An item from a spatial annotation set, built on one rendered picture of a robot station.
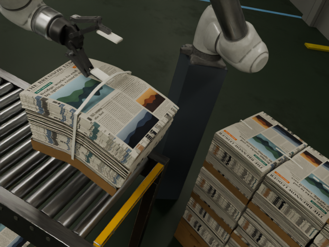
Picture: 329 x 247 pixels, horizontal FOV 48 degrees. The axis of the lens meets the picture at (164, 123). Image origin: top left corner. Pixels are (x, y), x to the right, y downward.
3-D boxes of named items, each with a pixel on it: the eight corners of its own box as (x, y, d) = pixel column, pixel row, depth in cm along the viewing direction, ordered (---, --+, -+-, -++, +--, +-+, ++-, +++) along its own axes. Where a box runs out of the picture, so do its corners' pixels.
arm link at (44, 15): (51, 28, 117) (65, 36, 116) (30, 37, 111) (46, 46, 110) (53, 1, 111) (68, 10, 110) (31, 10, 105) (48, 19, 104)
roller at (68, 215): (133, 144, 151) (125, 147, 154) (57, 222, 115) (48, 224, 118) (139, 154, 152) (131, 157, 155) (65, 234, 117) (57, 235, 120)
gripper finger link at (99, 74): (90, 70, 111) (89, 72, 111) (108, 83, 110) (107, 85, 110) (96, 66, 113) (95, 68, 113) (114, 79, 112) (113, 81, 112)
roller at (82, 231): (142, 162, 154) (152, 162, 151) (71, 245, 118) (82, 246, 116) (138, 153, 152) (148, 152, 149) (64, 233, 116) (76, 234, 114)
